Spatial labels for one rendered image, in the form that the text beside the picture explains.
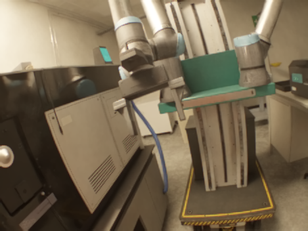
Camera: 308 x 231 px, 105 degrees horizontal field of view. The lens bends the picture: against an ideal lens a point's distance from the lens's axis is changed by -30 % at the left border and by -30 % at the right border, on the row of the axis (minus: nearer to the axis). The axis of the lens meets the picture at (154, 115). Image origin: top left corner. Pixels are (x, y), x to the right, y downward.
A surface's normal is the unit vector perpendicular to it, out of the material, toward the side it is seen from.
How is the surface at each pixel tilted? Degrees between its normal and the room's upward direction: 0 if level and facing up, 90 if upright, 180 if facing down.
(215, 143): 90
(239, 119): 90
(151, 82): 66
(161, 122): 90
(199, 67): 90
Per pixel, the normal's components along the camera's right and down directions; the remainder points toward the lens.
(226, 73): -0.30, 0.30
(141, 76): -0.27, -0.13
